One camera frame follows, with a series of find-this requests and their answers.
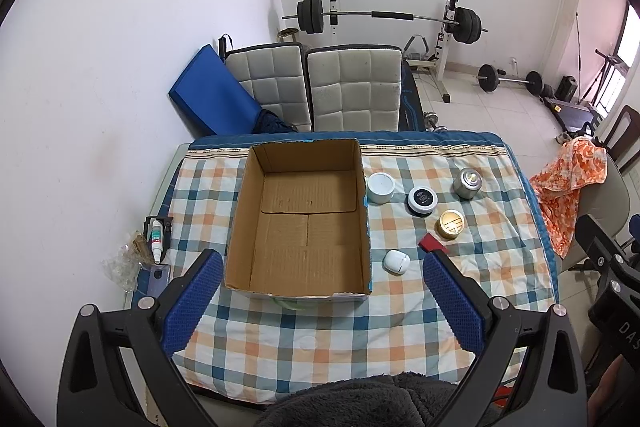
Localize barbell on rack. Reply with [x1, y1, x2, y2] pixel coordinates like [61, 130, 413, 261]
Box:
[282, 0, 487, 44]

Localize cardboard box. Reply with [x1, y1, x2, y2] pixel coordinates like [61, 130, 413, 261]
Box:
[224, 138, 372, 301]

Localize orange floral cloth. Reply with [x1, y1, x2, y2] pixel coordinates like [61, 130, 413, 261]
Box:
[529, 136, 608, 259]

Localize white weight rack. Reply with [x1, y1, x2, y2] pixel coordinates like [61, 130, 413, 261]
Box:
[329, 0, 459, 103]

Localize plaid checkered tablecloth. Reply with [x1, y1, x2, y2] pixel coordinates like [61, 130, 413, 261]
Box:
[167, 131, 558, 404]

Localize dark blue knit cloth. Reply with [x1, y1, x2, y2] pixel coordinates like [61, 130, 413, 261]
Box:
[252, 108, 297, 134]

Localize blue folded mat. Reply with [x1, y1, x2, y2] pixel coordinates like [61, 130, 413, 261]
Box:
[168, 44, 262, 135]

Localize crumpled clear plastic wrap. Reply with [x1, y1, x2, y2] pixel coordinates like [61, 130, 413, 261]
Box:
[102, 231, 153, 293]

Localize white glue tube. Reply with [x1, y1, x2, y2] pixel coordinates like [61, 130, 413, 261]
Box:
[151, 219, 164, 265]

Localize right grey padded chair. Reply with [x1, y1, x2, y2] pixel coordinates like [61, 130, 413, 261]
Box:
[306, 44, 402, 131]

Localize red small box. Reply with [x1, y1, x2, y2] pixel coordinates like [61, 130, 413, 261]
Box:
[418, 233, 448, 254]

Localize small chrome dumbbell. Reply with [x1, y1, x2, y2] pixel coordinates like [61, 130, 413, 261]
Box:
[423, 112, 447, 132]

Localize white round jar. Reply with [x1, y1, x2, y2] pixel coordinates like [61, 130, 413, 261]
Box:
[367, 172, 395, 205]

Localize gold round tin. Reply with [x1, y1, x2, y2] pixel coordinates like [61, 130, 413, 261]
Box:
[436, 209, 465, 241]

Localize white earbuds case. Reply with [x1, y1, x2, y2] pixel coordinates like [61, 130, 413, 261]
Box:
[382, 249, 411, 277]

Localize silver round tin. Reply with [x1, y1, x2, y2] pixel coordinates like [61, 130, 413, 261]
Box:
[452, 168, 483, 200]

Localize blue grey smartphone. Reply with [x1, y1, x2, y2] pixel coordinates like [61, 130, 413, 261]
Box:
[146, 265, 170, 298]

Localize person's hand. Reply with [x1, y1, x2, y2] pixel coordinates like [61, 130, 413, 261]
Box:
[588, 355, 640, 427]

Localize dark fuzzy garment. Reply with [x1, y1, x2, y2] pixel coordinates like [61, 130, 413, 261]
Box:
[256, 372, 457, 426]

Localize treadmill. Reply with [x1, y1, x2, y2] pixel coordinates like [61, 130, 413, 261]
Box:
[542, 98, 602, 136]

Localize dark wooden chair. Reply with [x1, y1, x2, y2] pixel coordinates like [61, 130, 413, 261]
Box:
[594, 105, 640, 174]

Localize black white round tin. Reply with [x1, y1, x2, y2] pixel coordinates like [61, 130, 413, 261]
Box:
[406, 185, 438, 216]

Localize dumbbell bar on floor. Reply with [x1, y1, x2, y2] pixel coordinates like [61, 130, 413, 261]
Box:
[477, 64, 544, 96]

